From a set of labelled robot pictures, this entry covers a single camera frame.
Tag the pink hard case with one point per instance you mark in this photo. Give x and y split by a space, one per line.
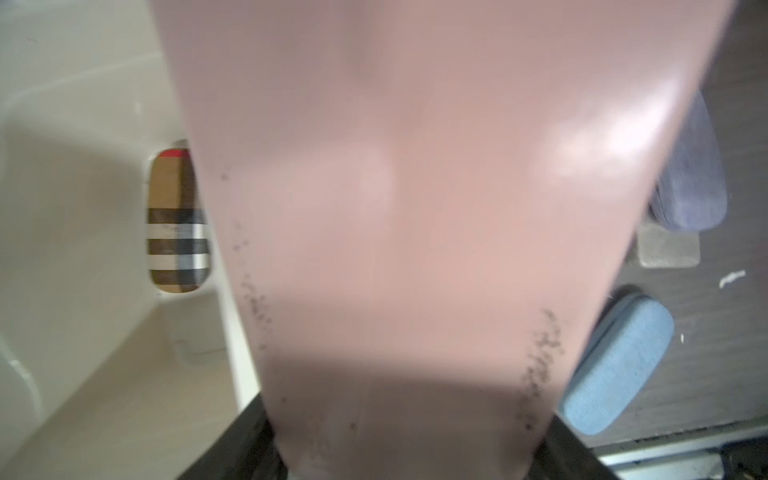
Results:
422 205

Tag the plaid fabric glasses case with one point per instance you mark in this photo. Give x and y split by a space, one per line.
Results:
178 245

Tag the cream plastic storage box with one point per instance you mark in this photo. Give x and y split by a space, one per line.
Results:
103 375

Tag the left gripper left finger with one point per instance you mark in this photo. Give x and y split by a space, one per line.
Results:
245 450

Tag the blue fabric case front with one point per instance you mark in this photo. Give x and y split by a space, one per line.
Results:
627 345

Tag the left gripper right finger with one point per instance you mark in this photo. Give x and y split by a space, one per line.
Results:
562 456

